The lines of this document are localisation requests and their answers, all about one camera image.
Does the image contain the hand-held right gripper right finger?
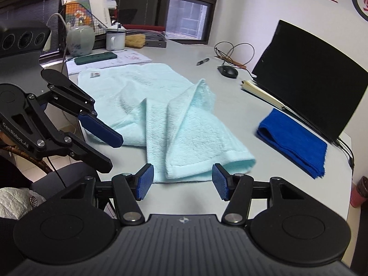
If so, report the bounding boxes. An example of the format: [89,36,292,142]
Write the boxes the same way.
[212,163,319,226]

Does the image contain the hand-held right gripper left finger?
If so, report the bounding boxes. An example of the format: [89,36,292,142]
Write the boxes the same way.
[46,163,154,227]

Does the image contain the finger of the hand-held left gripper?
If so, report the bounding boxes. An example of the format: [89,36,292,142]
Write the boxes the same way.
[41,68,124,149]
[57,133,112,173]

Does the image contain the light blue towel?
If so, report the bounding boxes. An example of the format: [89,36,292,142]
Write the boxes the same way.
[78,63,256,184]

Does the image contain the green phone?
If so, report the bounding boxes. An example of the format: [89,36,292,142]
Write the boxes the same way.
[74,52,118,65]

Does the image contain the printed paper sheets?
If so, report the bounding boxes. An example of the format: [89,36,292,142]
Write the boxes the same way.
[66,48,153,75]

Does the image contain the white quilted garment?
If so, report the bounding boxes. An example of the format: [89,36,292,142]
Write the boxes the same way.
[0,187,47,219]

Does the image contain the dark blue cloth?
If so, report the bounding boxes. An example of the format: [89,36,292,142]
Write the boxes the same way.
[257,109,328,179]

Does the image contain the white enamel mug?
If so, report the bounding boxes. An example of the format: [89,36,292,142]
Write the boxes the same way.
[105,28,127,51]

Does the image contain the pale green ceramic jar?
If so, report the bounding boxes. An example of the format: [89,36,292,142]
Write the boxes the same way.
[66,25,95,58]

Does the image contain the open notebook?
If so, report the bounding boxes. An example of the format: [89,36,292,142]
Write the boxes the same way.
[241,79,291,112]

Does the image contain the window with blinds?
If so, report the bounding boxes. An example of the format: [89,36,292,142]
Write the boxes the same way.
[0,0,61,61]

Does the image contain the black computer mouse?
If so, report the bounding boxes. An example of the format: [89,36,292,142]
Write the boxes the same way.
[218,65,239,79]

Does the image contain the red folder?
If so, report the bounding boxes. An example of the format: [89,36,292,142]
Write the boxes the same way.
[123,24,166,33]

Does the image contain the black laptop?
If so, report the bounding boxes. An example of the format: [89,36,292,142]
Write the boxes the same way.
[251,20,368,146]

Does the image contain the dark red waste bin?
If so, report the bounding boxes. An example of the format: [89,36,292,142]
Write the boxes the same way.
[349,176,368,208]

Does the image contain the dark framed window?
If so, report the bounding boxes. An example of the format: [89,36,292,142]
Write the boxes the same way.
[157,0,222,45]

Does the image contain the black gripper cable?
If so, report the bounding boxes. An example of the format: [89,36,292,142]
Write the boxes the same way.
[48,155,66,185]

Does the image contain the brown braided cord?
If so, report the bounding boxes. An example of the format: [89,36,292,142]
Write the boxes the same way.
[0,145,56,176]

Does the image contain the black wire mesh organizer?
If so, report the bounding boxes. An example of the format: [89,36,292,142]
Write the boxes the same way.
[59,1,112,50]

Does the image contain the white charging cable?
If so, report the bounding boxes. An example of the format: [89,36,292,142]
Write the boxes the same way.
[47,13,69,72]

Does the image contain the black laptop cables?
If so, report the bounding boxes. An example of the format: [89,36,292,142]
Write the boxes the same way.
[334,137,356,171]

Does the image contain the black mouse cable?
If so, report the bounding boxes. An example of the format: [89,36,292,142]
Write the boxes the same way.
[214,41,255,69]

